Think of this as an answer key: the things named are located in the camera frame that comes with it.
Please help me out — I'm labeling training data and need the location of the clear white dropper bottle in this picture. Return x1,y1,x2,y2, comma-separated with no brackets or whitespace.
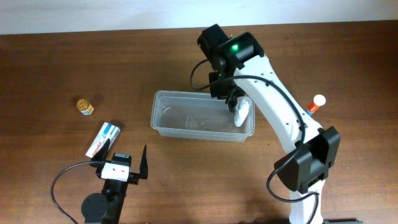
234,98,252,127

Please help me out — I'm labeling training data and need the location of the orange tube white cap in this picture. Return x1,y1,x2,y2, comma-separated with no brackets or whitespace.
305,94,326,116

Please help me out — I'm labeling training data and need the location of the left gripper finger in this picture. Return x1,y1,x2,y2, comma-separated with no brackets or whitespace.
139,145,149,180
90,139,110,166

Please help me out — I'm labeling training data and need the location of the black camera cable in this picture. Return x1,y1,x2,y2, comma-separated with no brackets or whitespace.
50,161,103,224
189,58,321,224

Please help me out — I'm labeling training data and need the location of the right black camera cable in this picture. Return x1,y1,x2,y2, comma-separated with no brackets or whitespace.
189,58,321,224

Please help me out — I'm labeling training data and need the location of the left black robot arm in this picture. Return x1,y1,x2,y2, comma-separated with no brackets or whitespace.
81,139,149,224

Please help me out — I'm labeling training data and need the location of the left black camera cable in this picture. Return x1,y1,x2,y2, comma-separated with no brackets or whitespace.
50,161,103,224

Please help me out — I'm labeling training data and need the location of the white medicine box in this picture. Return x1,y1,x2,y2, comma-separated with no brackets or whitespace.
85,122,121,159

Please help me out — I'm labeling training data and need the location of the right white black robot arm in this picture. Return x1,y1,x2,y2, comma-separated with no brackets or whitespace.
197,24,341,223

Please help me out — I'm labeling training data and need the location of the small gold lid jar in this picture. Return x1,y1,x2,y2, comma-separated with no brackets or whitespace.
76,99,94,115

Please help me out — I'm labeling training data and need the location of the clear plastic container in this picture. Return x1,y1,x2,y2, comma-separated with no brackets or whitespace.
150,90,256,142

